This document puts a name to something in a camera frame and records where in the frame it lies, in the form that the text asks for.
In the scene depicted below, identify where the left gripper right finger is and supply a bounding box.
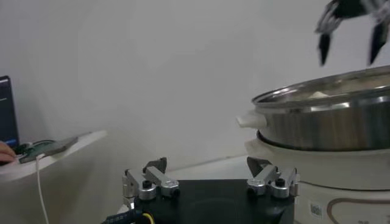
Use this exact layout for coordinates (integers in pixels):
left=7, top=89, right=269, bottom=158
left=246, top=156, right=301, bottom=200

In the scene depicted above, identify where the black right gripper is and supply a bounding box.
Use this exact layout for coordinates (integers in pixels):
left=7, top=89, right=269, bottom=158
left=315, top=0, right=390, bottom=66

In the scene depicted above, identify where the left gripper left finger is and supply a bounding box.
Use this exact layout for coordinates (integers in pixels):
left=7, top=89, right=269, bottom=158
left=121, top=156, right=180, bottom=211

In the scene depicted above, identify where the perforated steel steamer basket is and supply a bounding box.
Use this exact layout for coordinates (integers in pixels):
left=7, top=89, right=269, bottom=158
left=236, top=65, right=390, bottom=152

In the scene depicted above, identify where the bare person hand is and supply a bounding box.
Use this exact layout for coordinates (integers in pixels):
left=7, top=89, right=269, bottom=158
left=0, top=141, right=16, bottom=165

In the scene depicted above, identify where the cream electric cooker base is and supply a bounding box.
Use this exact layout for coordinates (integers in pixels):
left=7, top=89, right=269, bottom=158
left=244, top=136, right=390, bottom=224

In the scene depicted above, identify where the black smartphone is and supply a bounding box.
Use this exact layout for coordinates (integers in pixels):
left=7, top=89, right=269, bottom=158
left=19, top=136, right=79, bottom=164

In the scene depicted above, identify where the white side table with laptop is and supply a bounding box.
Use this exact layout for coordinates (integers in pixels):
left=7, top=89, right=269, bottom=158
left=0, top=130, right=108, bottom=183

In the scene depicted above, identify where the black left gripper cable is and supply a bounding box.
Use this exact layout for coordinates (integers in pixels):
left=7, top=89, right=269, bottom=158
left=102, top=209, right=155, bottom=224

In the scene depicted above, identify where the white charging cable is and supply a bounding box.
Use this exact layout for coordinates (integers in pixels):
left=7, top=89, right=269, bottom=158
left=35, top=153, right=51, bottom=224

